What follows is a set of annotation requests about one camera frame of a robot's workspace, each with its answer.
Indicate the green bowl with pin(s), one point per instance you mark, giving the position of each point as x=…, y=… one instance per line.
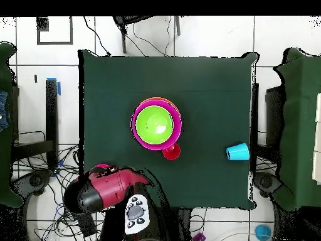
x=154, y=125

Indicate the large pink bowl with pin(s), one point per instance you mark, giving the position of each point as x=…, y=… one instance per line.
x=176, y=130

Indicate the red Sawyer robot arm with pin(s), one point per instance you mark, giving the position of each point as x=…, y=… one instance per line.
x=110, y=188

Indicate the black power strip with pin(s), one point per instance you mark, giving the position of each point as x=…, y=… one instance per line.
x=86, y=224

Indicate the red cup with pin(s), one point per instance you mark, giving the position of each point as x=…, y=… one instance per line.
x=173, y=153

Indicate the black swivel chair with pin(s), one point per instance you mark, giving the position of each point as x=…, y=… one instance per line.
x=265, y=182
x=35, y=180

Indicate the blue tape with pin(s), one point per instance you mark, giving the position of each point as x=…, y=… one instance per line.
x=59, y=88

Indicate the green side table cloth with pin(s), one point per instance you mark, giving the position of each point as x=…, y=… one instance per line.
x=298, y=125
x=5, y=163

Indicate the small purple object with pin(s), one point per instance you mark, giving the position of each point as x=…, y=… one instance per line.
x=199, y=237

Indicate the dark green tablecloth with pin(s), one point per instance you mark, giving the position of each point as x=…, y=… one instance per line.
x=213, y=100

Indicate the blue denim fabric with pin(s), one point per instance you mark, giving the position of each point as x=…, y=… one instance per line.
x=3, y=110

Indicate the blue cup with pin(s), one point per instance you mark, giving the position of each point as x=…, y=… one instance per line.
x=238, y=152

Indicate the blue round object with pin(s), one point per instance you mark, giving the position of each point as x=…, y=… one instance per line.
x=262, y=232

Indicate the white box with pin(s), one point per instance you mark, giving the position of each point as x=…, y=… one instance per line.
x=318, y=140

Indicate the black table frame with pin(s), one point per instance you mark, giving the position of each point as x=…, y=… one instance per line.
x=51, y=113

